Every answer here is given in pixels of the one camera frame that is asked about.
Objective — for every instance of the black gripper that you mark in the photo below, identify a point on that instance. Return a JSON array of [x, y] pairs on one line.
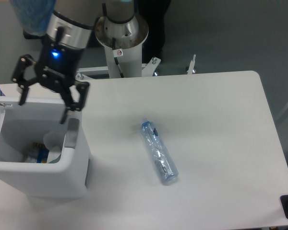
[[55, 70]]

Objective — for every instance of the clear plastic water bottle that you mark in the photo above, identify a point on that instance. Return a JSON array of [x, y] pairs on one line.
[[158, 152]]

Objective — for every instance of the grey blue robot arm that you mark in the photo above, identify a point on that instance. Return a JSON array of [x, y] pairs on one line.
[[67, 35]]

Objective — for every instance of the white trash can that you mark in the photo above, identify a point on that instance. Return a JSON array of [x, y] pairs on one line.
[[20, 127]]

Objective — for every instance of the blue yellow snack package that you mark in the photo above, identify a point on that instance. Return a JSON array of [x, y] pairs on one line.
[[38, 153]]

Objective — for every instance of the person in dark trousers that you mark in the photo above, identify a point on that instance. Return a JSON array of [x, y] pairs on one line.
[[153, 11]]

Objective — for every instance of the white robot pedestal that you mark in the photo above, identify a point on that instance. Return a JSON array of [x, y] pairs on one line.
[[122, 43]]

